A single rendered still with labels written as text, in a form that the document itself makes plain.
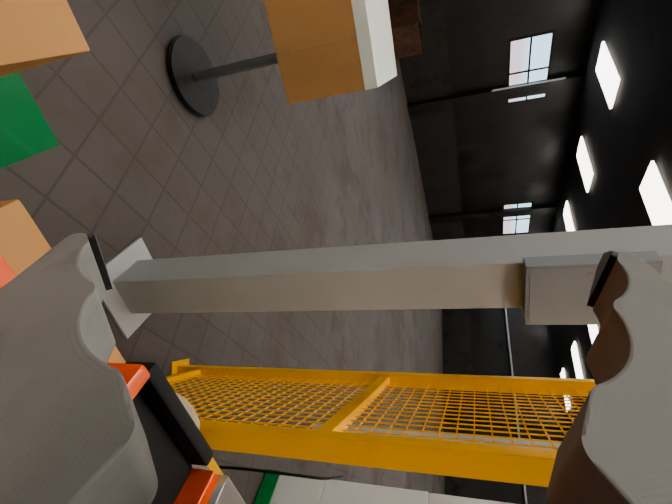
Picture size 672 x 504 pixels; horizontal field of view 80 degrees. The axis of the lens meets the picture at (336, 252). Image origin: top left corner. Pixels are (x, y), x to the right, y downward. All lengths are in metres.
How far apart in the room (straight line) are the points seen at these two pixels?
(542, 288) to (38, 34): 1.29
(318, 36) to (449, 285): 1.11
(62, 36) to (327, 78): 1.01
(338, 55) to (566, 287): 1.20
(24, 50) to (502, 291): 1.25
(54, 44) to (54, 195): 0.70
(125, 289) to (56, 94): 0.73
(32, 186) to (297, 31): 1.11
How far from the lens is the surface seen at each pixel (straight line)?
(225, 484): 0.46
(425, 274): 1.23
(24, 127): 1.69
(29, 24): 1.09
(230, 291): 1.49
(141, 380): 0.19
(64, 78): 1.85
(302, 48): 1.84
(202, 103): 2.40
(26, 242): 0.47
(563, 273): 1.19
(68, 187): 1.73
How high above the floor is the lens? 1.34
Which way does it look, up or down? 19 degrees down
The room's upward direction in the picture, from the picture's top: 86 degrees clockwise
